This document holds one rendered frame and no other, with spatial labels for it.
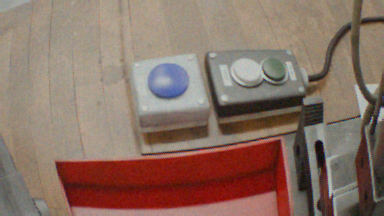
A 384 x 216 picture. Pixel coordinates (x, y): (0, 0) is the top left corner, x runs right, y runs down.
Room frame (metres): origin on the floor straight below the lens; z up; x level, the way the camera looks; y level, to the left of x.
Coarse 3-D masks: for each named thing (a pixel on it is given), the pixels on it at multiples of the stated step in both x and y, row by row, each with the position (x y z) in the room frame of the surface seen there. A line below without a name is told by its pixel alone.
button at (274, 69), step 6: (264, 60) 0.75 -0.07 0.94; (270, 60) 0.75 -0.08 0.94; (276, 60) 0.76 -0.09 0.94; (264, 66) 0.74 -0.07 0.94; (270, 66) 0.75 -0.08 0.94; (276, 66) 0.75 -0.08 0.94; (282, 66) 0.75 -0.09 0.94; (264, 72) 0.74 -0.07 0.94; (270, 72) 0.74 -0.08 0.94; (276, 72) 0.74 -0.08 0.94; (282, 72) 0.74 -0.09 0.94; (270, 78) 0.73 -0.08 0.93; (276, 78) 0.73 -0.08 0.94; (282, 78) 0.73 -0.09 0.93
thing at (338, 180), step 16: (336, 160) 0.49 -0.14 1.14; (352, 160) 0.49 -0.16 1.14; (320, 176) 0.49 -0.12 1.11; (336, 176) 0.47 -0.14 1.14; (352, 176) 0.47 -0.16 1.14; (320, 192) 0.47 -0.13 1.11; (336, 192) 0.42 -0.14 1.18; (352, 192) 0.42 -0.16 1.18; (336, 208) 0.41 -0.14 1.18; (352, 208) 0.40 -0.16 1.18
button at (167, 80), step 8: (160, 64) 0.73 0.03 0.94; (168, 64) 0.73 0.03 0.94; (176, 64) 0.73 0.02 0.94; (152, 72) 0.72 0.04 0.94; (160, 72) 0.72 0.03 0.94; (168, 72) 0.72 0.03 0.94; (176, 72) 0.72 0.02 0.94; (184, 72) 0.72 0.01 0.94; (152, 80) 0.71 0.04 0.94; (160, 80) 0.71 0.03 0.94; (168, 80) 0.71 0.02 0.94; (176, 80) 0.71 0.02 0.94; (184, 80) 0.71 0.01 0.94; (152, 88) 0.70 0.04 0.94; (160, 88) 0.70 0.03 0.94; (168, 88) 0.70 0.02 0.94; (176, 88) 0.70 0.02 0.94; (184, 88) 0.71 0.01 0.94; (160, 96) 0.70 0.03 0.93; (168, 96) 0.70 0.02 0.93; (176, 96) 0.70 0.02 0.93
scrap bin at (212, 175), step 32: (64, 160) 0.58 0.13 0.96; (96, 160) 0.59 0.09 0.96; (128, 160) 0.60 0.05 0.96; (160, 160) 0.61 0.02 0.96; (192, 160) 0.62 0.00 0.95; (224, 160) 0.62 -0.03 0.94; (256, 160) 0.63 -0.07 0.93; (64, 192) 0.55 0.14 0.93; (96, 192) 0.58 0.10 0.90; (128, 192) 0.59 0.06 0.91; (160, 192) 0.60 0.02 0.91; (192, 192) 0.61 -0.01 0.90; (224, 192) 0.61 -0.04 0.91; (256, 192) 0.61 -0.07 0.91; (288, 192) 0.57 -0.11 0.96
